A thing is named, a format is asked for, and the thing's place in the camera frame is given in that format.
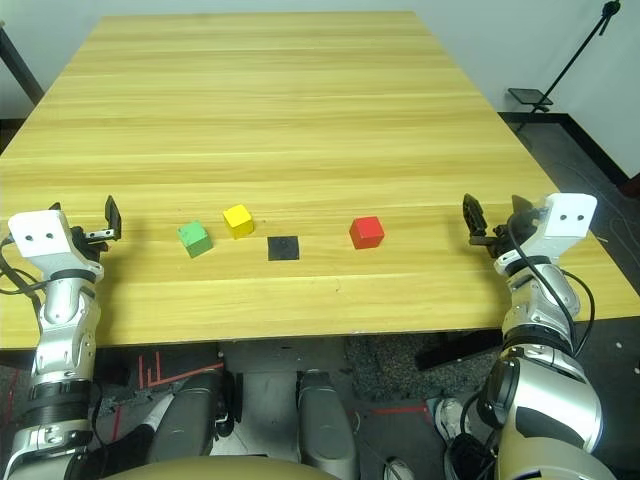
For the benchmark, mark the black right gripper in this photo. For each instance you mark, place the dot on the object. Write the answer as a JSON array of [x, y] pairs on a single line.
[[505, 240]]

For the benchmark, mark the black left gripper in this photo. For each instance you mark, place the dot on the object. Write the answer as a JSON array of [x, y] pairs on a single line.
[[85, 240]]

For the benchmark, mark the green wooden block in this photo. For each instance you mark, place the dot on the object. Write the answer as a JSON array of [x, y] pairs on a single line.
[[195, 240]]

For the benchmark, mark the red wooden block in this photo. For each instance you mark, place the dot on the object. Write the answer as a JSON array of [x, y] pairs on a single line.
[[366, 234]]

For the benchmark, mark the yellow wooden block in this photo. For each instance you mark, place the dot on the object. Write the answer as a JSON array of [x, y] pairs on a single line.
[[237, 222]]

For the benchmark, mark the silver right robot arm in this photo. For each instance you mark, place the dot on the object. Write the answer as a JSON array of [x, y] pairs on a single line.
[[545, 415]]

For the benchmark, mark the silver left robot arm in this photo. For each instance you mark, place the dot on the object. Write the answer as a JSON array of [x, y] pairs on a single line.
[[65, 320]]

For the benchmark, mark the black stand tray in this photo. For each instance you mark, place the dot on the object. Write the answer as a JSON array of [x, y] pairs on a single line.
[[527, 96]]

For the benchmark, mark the black table foot beam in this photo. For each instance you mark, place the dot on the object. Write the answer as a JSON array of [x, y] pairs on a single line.
[[450, 352]]

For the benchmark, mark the black slanted furniture leg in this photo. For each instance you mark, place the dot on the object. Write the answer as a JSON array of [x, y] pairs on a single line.
[[17, 65]]

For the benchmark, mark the black tripod stand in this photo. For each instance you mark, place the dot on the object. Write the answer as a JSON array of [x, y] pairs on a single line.
[[575, 58]]

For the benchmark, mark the grey speckled floor mat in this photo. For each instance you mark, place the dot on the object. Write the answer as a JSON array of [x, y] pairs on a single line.
[[380, 367]]

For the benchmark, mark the black square marker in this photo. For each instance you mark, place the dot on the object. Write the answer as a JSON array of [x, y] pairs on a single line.
[[283, 248]]

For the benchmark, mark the white sneaker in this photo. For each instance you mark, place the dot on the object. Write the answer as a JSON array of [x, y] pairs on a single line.
[[450, 417], [397, 470]]

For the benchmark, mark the grey robot left leg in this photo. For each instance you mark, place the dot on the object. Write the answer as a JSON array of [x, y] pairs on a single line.
[[187, 420]]

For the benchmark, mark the grey robot leg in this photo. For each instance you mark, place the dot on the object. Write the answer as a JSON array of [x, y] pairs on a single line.
[[325, 425], [187, 420]]

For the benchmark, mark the grey table base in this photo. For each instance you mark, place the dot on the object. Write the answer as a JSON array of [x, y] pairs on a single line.
[[270, 400]]

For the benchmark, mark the grey robot right leg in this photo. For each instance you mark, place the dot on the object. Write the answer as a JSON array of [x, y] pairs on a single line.
[[325, 425]]

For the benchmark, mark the olive robot torso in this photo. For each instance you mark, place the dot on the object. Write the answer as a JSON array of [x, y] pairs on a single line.
[[210, 470]]

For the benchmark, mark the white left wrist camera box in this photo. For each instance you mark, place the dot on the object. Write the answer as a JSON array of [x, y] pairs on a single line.
[[40, 235]]

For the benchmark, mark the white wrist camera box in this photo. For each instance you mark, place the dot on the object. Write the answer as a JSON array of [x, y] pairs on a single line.
[[40, 235], [570, 220]]

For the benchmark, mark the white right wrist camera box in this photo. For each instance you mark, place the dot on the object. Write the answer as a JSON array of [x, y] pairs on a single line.
[[570, 220]]

